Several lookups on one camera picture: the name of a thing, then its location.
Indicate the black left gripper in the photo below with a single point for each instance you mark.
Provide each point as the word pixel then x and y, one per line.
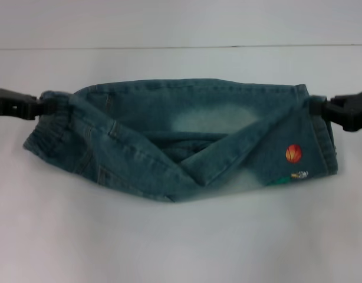
pixel 10 103

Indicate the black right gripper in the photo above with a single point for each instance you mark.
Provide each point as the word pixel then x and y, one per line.
pixel 352 112

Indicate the blue denim shorts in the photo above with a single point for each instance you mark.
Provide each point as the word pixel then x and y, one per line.
pixel 139 141

